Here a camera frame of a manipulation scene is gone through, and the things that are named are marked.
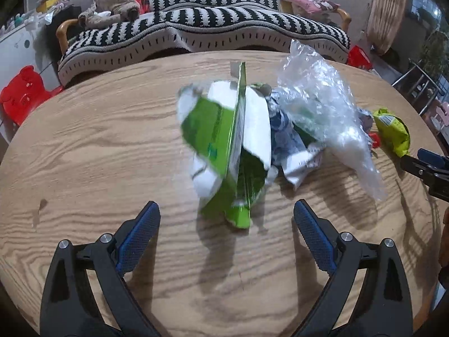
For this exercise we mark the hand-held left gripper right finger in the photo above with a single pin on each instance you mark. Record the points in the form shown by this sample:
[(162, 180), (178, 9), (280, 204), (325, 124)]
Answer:
[(315, 242)]

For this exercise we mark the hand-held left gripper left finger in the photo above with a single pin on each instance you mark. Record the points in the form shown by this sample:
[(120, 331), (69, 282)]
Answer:
[(138, 242)]

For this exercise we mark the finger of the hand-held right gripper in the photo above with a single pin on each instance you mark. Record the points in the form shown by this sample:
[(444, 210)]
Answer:
[(429, 156), (421, 170)]

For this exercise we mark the green snack packet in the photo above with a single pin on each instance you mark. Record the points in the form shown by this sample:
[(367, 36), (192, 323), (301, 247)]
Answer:
[(393, 133)]

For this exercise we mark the green white carton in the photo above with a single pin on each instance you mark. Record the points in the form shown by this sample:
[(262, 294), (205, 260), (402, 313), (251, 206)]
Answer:
[(217, 140)]

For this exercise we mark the small red plastic piece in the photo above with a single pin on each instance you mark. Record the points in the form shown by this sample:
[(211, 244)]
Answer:
[(374, 139)]

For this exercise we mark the white dotted flat packet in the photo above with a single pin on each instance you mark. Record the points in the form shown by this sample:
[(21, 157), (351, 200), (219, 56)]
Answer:
[(303, 166)]

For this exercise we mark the green potted plant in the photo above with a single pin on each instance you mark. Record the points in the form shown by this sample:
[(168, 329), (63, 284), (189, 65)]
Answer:
[(435, 52)]

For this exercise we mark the blue white crumpled wrapper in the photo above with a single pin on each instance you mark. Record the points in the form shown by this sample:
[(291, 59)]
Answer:
[(284, 130)]

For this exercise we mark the clear plastic bag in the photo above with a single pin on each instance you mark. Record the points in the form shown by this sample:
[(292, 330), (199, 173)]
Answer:
[(322, 91)]

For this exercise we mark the beige checked curtain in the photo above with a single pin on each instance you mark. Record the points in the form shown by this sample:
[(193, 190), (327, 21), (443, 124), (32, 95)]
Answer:
[(387, 10)]

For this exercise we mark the red plastic bear chair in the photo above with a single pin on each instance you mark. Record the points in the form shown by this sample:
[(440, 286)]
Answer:
[(21, 94)]

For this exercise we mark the pink cartoon pillow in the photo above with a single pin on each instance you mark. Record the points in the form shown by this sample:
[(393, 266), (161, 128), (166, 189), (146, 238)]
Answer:
[(312, 1)]

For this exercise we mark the black white striped sofa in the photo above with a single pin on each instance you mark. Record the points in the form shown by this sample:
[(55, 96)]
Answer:
[(210, 24)]

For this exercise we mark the brown plush toy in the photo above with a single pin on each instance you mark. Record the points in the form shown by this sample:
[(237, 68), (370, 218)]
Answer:
[(108, 7)]

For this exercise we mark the yellow box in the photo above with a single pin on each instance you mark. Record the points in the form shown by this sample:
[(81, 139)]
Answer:
[(45, 4)]

